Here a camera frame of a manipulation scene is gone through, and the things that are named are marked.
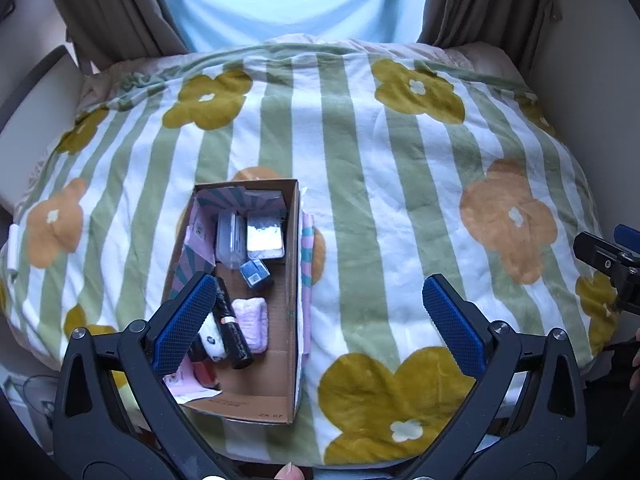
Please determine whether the red lipstick black cap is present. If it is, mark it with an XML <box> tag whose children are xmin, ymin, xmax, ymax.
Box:
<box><xmin>192</xmin><ymin>360</ymin><xmax>219</xmax><ymax>389</ymax></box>

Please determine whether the black tube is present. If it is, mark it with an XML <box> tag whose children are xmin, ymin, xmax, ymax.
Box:
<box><xmin>212</xmin><ymin>276</ymin><xmax>254</xmax><ymax>370</ymax></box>

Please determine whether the small blue carton box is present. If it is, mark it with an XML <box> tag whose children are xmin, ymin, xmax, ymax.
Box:
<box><xmin>239</xmin><ymin>259</ymin><xmax>273</xmax><ymax>292</ymax></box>

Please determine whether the person right hand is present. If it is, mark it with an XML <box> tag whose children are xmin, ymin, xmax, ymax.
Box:
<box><xmin>629</xmin><ymin>330</ymin><xmax>640</xmax><ymax>390</ymax></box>

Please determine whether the person left hand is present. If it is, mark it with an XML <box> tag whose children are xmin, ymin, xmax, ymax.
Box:
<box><xmin>274</xmin><ymin>463</ymin><xmax>305</xmax><ymax>480</ymax></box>

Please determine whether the white black round item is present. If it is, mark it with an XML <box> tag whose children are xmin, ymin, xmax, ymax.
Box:
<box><xmin>191</xmin><ymin>314</ymin><xmax>227</xmax><ymax>362</ymax></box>

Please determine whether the pink soft pad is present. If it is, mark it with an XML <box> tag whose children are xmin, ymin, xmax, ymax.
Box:
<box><xmin>232</xmin><ymin>297</ymin><xmax>269</xmax><ymax>354</ymax></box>

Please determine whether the pink striped box liner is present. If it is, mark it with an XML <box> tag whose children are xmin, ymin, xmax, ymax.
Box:
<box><xmin>165</xmin><ymin>181</ymin><xmax>296</xmax><ymax>396</ymax></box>

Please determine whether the clear plastic case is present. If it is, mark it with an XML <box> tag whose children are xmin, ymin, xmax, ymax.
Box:
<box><xmin>215</xmin><ymin>209</ymin><xmax>246</xmax><ymax>270</ymax></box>

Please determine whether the brown cardboard box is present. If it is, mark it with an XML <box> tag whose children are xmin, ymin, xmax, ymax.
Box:
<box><xmin>163</xmin><ymin>179</ymin><xmax>312</xmax><ymax>425</ymax></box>

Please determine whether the striped floral blanket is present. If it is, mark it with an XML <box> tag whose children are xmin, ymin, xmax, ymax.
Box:
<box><xmin>1</xmin><ymin>38</ymin><xmax>620</xmax><ymax>466</ymax></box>

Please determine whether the brown right drape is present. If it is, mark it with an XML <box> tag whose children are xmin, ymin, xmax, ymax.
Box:
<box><xmin>419</xmin><ymin>0</ymin><xmax>555</xmax><ymax>76</ymax></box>

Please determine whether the brown drape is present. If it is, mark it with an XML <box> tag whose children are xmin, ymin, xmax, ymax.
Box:
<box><xmin>53</xmin><ymin>0</ymin><xmax>189</xmax><ymax>70</ymax></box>
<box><xmin>419</xmin><ymin>0</ymin><xmax>555</xmax><ymax>76</ymax></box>

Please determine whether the brown left drape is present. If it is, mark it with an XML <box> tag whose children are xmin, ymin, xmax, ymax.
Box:
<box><xmin>53</xmin><ymin>0</ymin><xmax>189</xmax><ymax>70</ymax></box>

